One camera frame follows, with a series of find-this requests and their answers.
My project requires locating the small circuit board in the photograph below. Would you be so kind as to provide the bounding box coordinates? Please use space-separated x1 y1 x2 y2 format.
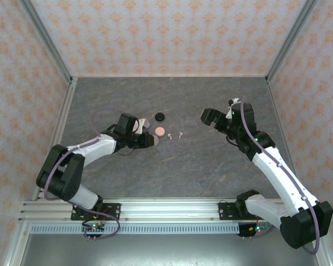
82 221 106 233
248 224 270 233

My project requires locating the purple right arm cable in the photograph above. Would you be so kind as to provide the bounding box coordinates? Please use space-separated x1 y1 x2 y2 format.
240 95 321 255

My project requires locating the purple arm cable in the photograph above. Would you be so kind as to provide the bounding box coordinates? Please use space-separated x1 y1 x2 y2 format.
240 95 321 255
43 109 122 239

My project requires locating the aluminium table side rail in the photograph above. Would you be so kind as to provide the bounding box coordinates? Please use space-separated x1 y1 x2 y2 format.
2 77 78 266
266 77 333 266

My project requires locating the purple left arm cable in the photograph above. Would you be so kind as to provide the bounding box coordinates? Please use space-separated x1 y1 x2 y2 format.
43 109 122 239

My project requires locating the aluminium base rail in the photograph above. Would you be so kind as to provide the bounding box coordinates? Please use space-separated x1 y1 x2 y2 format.
18 197 285 223

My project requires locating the aluminium frame post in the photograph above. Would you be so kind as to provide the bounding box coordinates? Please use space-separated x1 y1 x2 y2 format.
265 0 322 84
18 0 74 84

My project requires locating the white slotted cable duct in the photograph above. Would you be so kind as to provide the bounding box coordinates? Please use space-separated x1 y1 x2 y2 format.
29 223 241 235

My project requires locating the grey metal base plate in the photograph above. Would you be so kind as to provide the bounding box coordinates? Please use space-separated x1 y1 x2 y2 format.
19 232 320 266

